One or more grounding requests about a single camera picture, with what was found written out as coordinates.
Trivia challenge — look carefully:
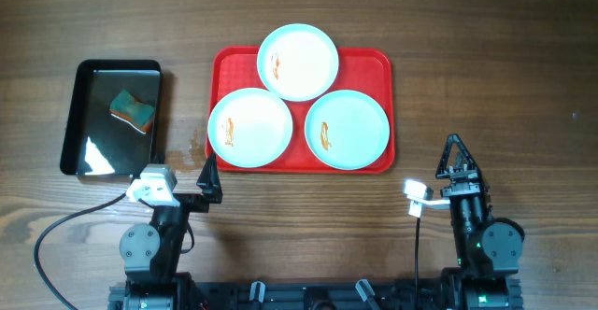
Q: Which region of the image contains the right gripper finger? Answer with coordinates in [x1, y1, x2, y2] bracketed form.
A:
[455, 134, 478, 172]
[435, 134, 460, 179]

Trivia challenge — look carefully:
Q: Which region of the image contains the white plate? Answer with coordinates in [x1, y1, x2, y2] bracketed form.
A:
[304, 90, 391, 171]
[256, 23, 339, 102]
[207, 88, 293, 168]

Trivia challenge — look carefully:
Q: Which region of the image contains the green orange sponge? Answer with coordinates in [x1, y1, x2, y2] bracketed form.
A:
[109, 90, 156, 134]

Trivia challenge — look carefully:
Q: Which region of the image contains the white plate top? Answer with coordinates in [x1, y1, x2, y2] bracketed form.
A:
[256, 23, 339, 102]

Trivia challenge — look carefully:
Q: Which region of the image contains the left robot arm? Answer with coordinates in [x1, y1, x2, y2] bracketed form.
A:
[108, 154, 223, 310]

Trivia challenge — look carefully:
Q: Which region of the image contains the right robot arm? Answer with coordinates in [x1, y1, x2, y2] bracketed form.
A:
[435, 134, 525, 310]

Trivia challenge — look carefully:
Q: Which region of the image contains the red plastic tray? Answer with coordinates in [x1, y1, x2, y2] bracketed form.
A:
[209, 46, 396, 175]

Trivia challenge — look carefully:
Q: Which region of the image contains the black rectangular water tray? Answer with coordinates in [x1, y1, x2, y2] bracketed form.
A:
[59, 59, 163, 176]

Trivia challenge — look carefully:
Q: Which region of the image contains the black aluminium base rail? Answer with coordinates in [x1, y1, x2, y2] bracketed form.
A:
[107, 277, 522, 310]

